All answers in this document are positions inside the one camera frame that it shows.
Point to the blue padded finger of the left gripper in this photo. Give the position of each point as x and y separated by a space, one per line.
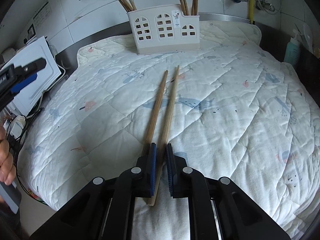
20 82

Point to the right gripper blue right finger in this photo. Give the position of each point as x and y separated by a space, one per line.
171 168

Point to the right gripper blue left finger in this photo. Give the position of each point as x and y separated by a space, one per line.
151 168

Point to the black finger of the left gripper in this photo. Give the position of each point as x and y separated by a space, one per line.
31 68

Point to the person's left hand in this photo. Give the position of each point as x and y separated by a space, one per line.
8 169

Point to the white microwave oven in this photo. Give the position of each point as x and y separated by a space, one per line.
26 99

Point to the white power strip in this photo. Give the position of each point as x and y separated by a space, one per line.
17 125

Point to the white quilted patterned mat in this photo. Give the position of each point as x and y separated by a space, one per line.
238 113

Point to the cream plastic utensil holder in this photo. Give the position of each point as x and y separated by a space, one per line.
164 29

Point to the teal soap bottle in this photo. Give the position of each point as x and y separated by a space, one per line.
292 52

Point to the white plastic rice spoon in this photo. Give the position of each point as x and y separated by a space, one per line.
308 38

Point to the yellow gas pipe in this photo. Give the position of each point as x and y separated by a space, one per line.
251 11

